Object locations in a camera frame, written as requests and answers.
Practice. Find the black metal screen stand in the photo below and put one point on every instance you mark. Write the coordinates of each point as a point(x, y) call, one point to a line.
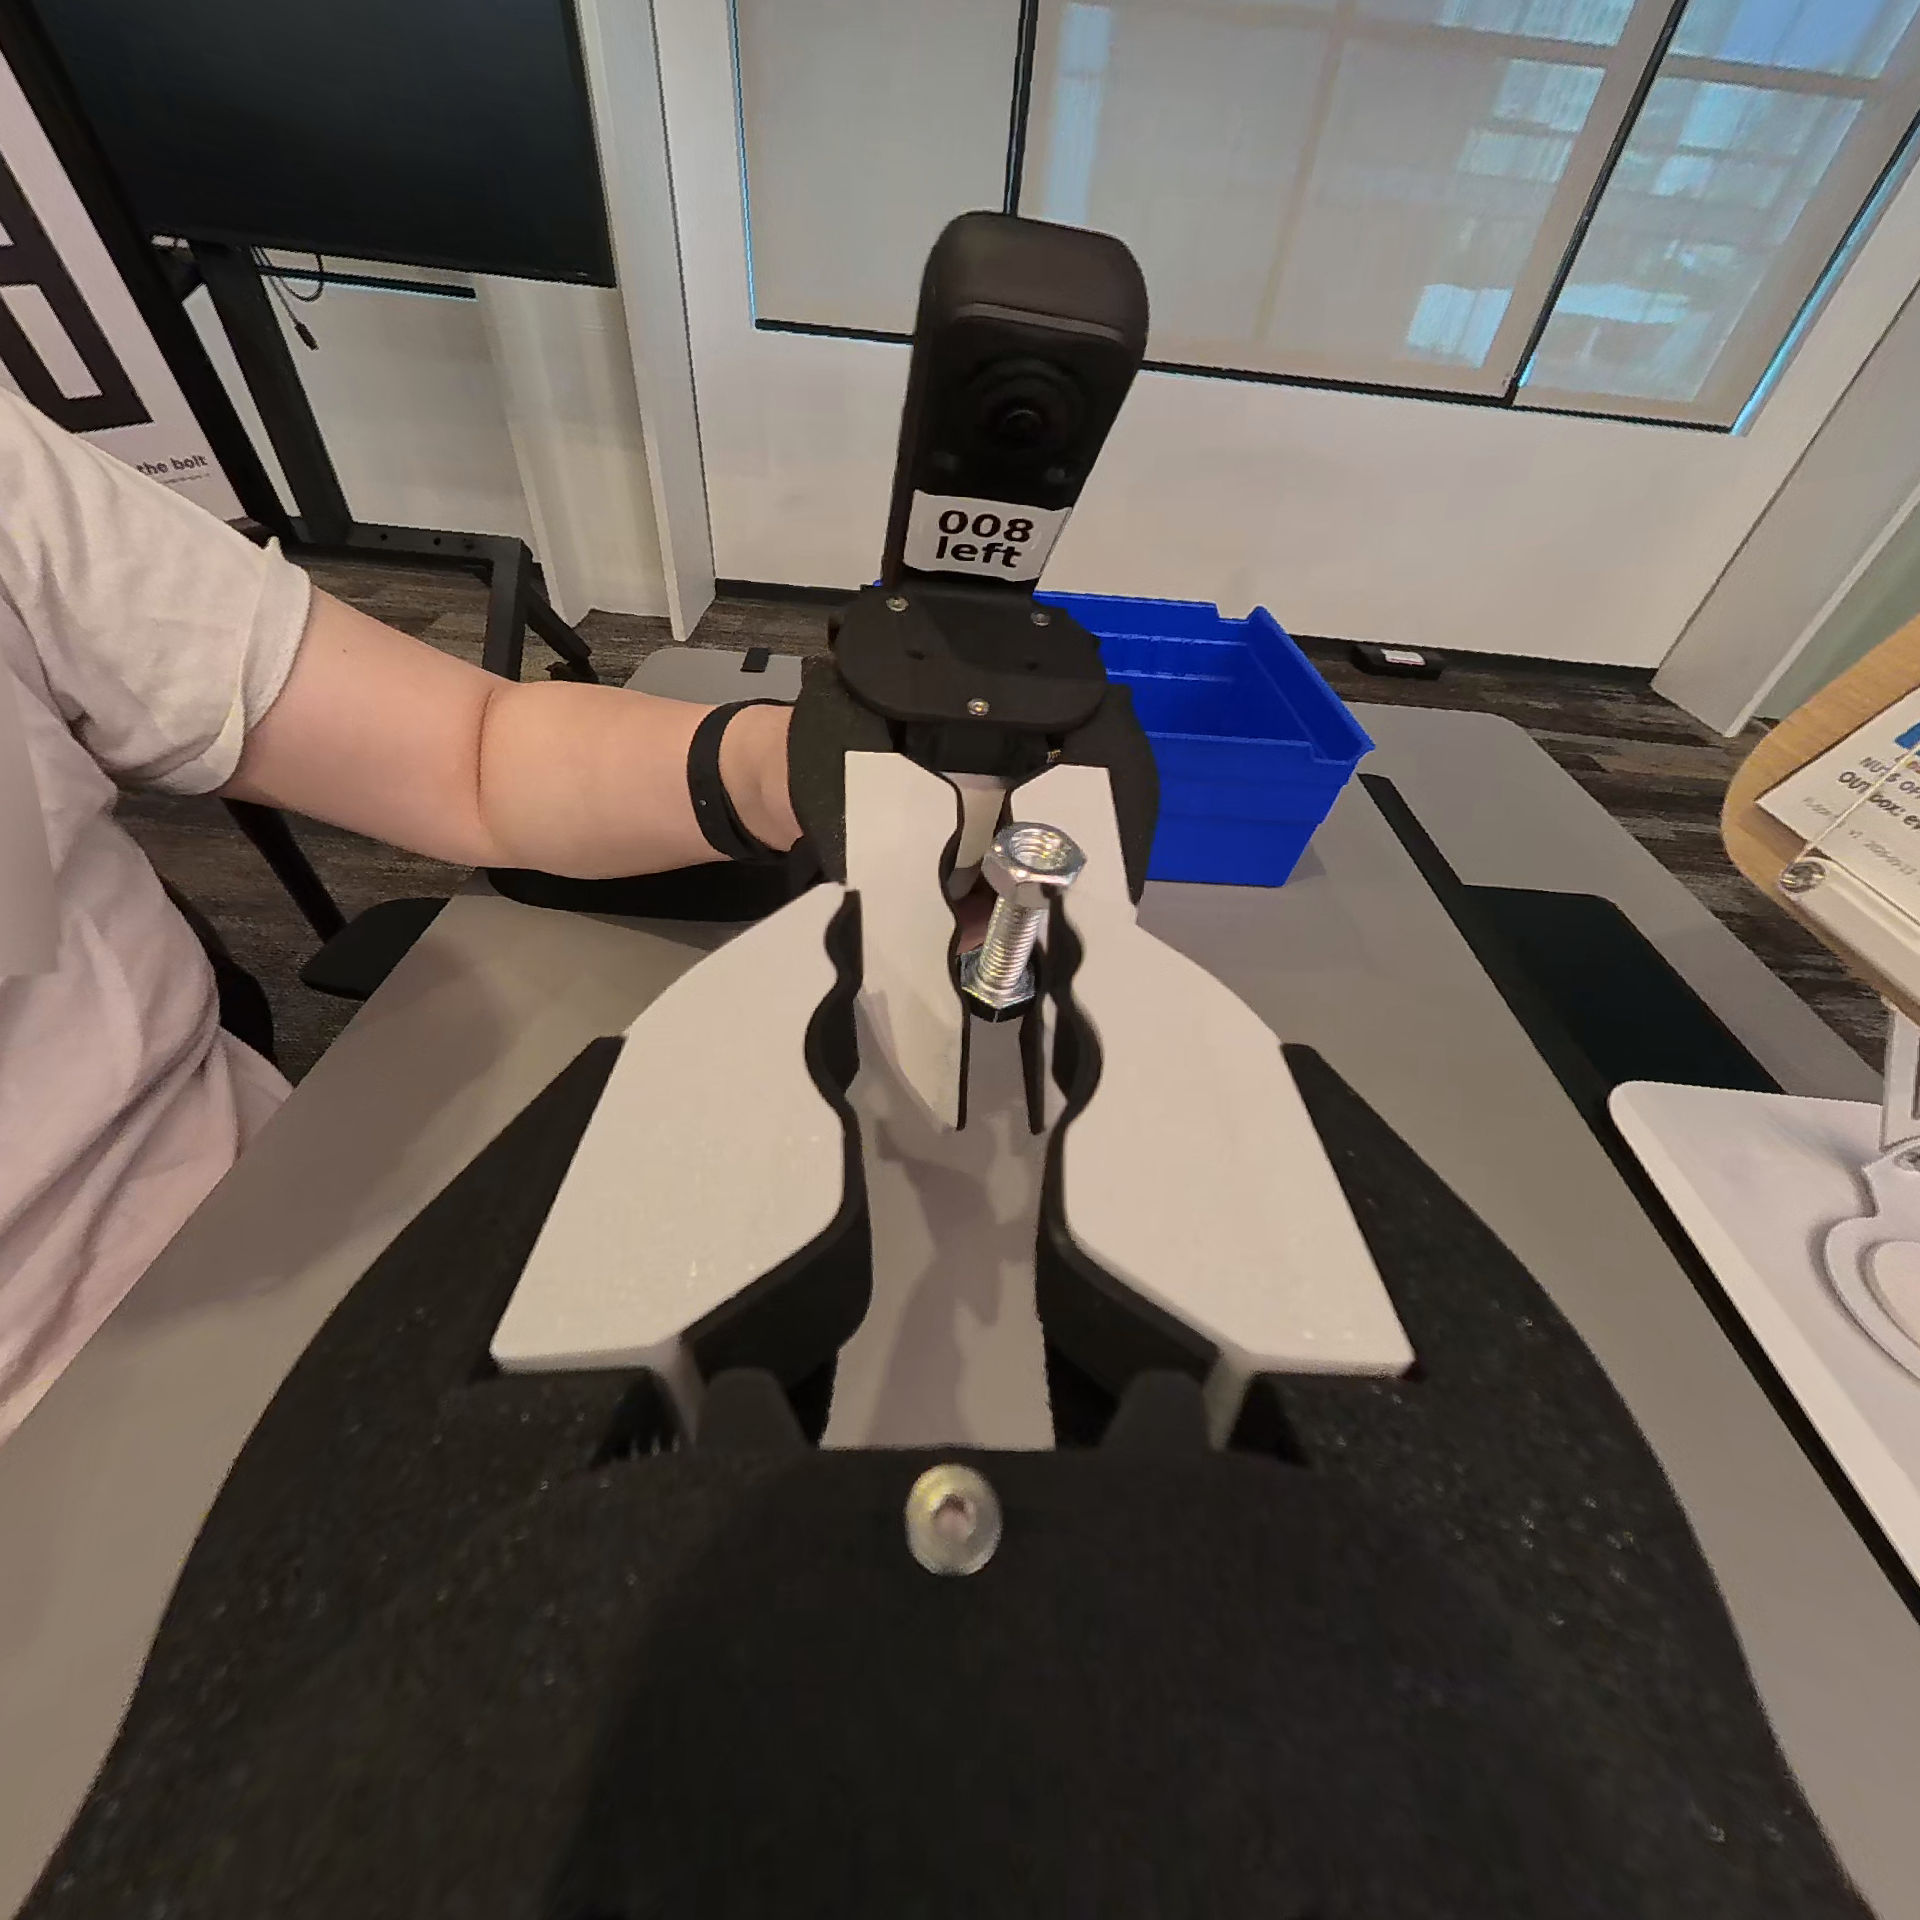
point(317, 466)

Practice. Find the blue plastic bin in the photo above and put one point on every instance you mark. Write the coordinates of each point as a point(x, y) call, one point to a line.
point(1245, 751)

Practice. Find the wood and white document stand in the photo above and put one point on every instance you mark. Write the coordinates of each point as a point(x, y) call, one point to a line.
point(1771, 1200)

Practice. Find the printed instruction poster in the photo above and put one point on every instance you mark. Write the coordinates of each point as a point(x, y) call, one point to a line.
point(1862, 811)

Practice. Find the large glass window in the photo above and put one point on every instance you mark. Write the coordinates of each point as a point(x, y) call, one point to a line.
point(1349, 181)

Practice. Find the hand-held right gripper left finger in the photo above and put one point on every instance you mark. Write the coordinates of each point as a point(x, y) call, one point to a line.
point(676, 1186)

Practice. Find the silver hex bolt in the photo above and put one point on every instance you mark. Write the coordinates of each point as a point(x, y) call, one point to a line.
point(1004, 939)

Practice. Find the person's left forearm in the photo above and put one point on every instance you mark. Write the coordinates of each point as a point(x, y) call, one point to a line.
point(495, 751)

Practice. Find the black wrist band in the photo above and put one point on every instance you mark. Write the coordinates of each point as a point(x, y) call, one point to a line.
point(721, 780)

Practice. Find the person's left hand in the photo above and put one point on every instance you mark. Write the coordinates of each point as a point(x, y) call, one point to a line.
point(774, 780)

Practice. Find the large black wall screen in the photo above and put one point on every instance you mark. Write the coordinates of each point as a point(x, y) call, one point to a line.
point(329, 120)

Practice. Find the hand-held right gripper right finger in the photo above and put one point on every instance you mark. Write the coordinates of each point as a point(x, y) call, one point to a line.
point(1230, 1200)

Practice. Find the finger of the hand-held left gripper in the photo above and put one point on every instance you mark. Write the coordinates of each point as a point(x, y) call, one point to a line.
point(902, 902)
point(1107, 819)

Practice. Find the person's light clothing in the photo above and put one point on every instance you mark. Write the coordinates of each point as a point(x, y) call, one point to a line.
point(107, 902)

